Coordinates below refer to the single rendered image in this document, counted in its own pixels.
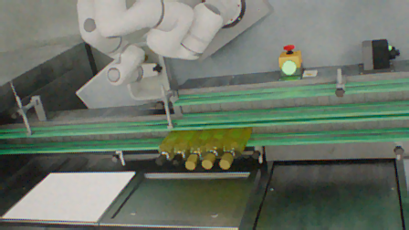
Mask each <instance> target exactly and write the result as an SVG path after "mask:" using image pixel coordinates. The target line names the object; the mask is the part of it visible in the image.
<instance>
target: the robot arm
mask: <svg viewBox="0 0 409 230"><path fill-rule="evenodd" d="M77 8H78V14H79V31H80V34H81V35H82V39H84V40H85V41H86V42H87V43H88V44H91V45H92V46H93V47H95V48H96V49H98V50H99V51H100V52H101V53H104V54H105V55H108V56H109V57H110V58H114V59H115V60H117V61H118V62H120V63H114V64H112V65H110V66H109V67H108V69H107V71H106V78H107V80H108V82H109V83H110V84H111V85H113V86H122V85H127V84H131V83H134V82H137V81H140V80H141V79H142V78H150V77H155V76H158V72H161V70H162V69H163V67H160V64H157V65H156V64H155V63H151V64H142V62H143V61H144V59H145V52H144V51H143V50H142V48H140V47H137V46H135V45H133V44H132V43H130V42H128V40H126V39H124V36H125V35H128V34H132V33H133V32H136V31H138V30H140V29H143V28H150V30H149V32H148V34H147V45H148V47H150V48H151V49H152V51H153V52H156V53H157V54H159V55H161V56H163V57H169V58H179V59H185V60H197V59H198V58H199V57H201V56H202V55H203V53H204V52H205V50H206V49H207V47H208V46H209V43H210V42H212V40H213V39H214V37H215V35H216V33H218V30H219V29H220V28H223V27H224V25H225V24H231V23H233V21H235V20H236V19H237V17H238V15H239V14H240V12H241V1H240V0H205V2H204V3H201V4H199V5H196V6H195V7H194V9H192V8H191V7H190V6H189V5H186V4H184V3H181V2H179V1H175V0H138V1H136V2H135V3H134V4H133V6H132V7H131V8H129V10H127V6H126V1H125V0H78V3H77Z"/></svg>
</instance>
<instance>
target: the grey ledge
mask: <svg viewBox="0 0 409 230"><path fill-rule="evenodd" d="M264 148H265V154H266V158H267V161H296V160H332V159H368V158H396V155H395V152H394V151H393V149H394V147H393V141H385V142H361V143H337V144H291V145H268V146H264ZM403 149H404V152H403V155H400V158H403V157H404V161H409V141H403Z"/></svg>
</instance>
